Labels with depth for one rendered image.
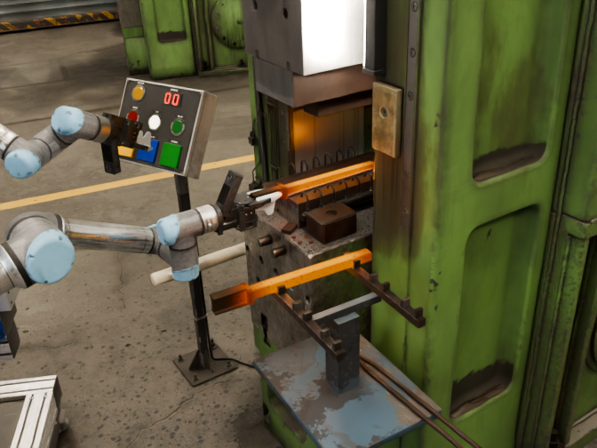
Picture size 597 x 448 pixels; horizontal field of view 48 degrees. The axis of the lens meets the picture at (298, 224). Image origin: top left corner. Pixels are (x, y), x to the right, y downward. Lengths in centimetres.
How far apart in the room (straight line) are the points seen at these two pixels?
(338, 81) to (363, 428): 88
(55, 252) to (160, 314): 166
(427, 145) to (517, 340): 80
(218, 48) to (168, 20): 53
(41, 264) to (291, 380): 66
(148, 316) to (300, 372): 158
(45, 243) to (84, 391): 139
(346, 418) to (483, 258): 61
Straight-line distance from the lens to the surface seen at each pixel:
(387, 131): 166
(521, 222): 198
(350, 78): 185
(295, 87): 176
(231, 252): 237
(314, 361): 177
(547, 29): 180
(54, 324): 332
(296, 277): 159
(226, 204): 183
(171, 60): 679
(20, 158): 184
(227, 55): 682
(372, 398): 167
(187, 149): 220
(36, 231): 163
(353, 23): 176
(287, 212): 195
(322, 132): 218
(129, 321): 322
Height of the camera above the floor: 184
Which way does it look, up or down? 28 degrees down
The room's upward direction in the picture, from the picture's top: 2 degrees counter-clockwise
